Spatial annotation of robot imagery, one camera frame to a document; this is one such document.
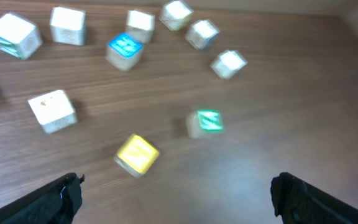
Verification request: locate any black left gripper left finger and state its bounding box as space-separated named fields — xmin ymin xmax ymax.
xmin=0 ymin=172 xmax=85 ymax=224

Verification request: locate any wooden block blue H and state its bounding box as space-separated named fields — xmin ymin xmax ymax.
xmin=106 ymin=33 xmax=144 ymax=71

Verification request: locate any wooden block green Z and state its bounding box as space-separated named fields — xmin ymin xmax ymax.
xmin=186 ymin=109 xmax=225 ymax=139

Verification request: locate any wooden block teal side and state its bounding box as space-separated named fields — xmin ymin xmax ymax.
xmin=0 ymin=12 xmax=43 ymax=60

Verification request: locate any plain wooden picture block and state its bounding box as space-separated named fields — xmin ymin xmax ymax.
xmin=125 ymin=10 xmax=155 ymax=44

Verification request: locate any wooden block yellow K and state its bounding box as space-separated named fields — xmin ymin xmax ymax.
xmin=114 ymin=134 xmax=160 ymax=177

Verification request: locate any wooden block blue side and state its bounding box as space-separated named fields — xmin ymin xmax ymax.
xmin=185 ymin=19 xmax=220 ymax=50

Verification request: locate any wooden block yellow side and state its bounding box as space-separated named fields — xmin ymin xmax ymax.
xmin=159 ymin=0 xmax=194 ymax=31

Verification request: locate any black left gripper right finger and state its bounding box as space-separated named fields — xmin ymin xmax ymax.
xmin=270 ymin=172 xmax=358 ymax=224

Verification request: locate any wooden block drawing top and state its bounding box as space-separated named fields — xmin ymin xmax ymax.
xmin=28 ymin=90 xmax=78 ymax=134

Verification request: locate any wooden block green side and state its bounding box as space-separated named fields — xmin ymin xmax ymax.
xmin=210 ymin=50 xmax=248 ymax=80

